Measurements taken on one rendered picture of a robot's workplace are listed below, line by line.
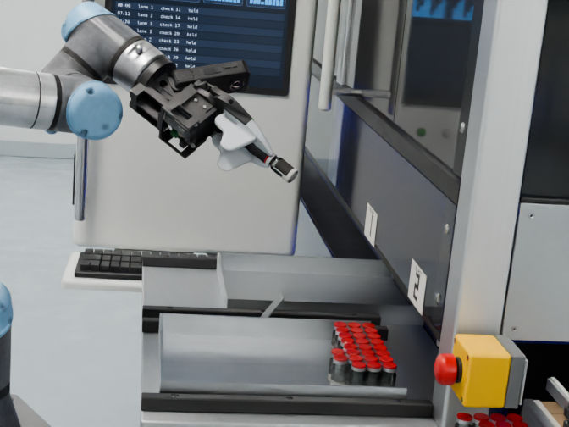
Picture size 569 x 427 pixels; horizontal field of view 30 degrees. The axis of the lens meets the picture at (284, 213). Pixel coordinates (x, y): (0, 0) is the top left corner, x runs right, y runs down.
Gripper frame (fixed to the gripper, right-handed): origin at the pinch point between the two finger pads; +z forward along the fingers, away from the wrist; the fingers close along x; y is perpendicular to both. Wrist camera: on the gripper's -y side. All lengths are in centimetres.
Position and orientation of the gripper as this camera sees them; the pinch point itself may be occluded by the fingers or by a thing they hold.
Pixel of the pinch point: (267, 152)
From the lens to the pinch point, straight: 148.1
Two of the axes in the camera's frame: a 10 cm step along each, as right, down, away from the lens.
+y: -6.4, 5.9, -5.0
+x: 1.5, -5.4, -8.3
